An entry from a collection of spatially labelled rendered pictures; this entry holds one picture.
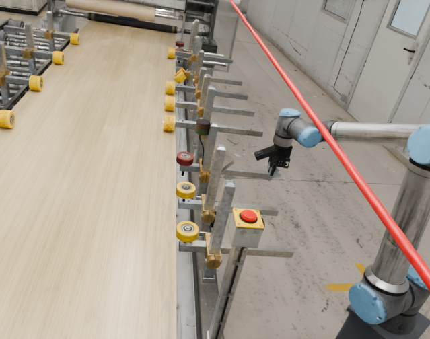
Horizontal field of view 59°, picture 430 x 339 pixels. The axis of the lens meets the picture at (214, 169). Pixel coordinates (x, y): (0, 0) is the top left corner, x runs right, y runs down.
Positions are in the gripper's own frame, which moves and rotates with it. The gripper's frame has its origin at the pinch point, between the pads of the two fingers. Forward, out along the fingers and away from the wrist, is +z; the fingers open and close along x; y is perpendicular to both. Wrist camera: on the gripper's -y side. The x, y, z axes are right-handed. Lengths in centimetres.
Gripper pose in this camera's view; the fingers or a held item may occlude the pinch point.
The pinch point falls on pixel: (268, 177)
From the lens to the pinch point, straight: 188.9
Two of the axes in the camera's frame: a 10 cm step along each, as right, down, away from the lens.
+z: -1.5, 8.4, 5.3
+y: 9.9, 0.8, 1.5
